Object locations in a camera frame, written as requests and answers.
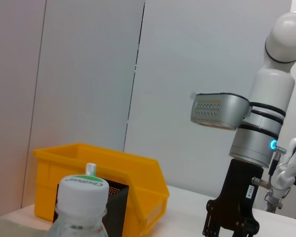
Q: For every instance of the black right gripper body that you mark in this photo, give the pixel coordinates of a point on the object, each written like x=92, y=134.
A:
x=239, y=197

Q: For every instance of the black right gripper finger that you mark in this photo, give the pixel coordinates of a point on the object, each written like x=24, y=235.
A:
x=212, y=224
x=244, y=234

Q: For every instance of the clear green-label water bottle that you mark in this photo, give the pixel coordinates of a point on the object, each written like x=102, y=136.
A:
x=81, y=197

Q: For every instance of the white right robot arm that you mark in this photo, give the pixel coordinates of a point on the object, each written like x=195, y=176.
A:
x=269, y=98

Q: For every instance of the black mesh pen holder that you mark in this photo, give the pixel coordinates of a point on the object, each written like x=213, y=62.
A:
x=118, y=209

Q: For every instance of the yellow plastic bin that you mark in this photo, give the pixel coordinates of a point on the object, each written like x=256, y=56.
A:
x=143, y=177

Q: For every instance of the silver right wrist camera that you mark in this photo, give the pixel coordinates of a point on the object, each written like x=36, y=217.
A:
x=219, y=111

